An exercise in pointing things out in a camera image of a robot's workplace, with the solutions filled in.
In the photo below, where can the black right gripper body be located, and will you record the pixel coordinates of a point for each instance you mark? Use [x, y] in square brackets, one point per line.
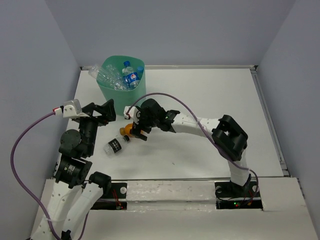
[145, 123]

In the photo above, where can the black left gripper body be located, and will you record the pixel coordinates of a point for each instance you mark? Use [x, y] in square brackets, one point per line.
[90, 125]

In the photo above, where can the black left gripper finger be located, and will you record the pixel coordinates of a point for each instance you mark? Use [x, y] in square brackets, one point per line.
[93, 110]
[108, 111]

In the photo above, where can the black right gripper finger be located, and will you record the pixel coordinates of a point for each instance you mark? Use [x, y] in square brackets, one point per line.
[142, 136]
[136, 132]

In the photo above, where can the orange juice bottle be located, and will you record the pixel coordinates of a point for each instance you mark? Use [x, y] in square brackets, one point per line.
[126, 130]

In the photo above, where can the clear crushed white cap bottle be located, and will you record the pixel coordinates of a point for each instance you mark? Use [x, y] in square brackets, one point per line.
[106, 80]

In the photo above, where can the blue label white cap bottle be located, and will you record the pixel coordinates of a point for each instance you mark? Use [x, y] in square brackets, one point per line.
[126, 81]

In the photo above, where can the Pepsi label bottle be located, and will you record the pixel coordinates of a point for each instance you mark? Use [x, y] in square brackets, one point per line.
[130, 76]

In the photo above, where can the clear blue cap bottle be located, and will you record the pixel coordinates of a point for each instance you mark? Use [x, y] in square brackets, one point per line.
[140, 71]

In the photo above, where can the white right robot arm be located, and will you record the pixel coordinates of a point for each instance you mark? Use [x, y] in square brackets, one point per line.
[225, 134]

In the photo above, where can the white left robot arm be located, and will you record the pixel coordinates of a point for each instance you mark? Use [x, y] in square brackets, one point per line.
[75, 190]

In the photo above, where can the green plastic bin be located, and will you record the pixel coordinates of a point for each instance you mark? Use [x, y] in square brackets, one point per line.
[124, 98]

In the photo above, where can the small black label bottle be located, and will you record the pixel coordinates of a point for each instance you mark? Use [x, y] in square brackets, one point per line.
[116, 145]

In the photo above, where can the white foam strip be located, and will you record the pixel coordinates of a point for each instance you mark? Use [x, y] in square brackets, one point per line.
[171, 195]

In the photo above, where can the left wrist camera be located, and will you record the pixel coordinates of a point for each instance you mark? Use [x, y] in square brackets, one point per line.
[70, 110]

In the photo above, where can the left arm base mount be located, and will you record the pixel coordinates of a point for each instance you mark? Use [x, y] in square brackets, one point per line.
[115, 199]

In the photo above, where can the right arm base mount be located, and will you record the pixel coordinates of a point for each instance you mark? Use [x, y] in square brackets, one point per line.
[230, 196]

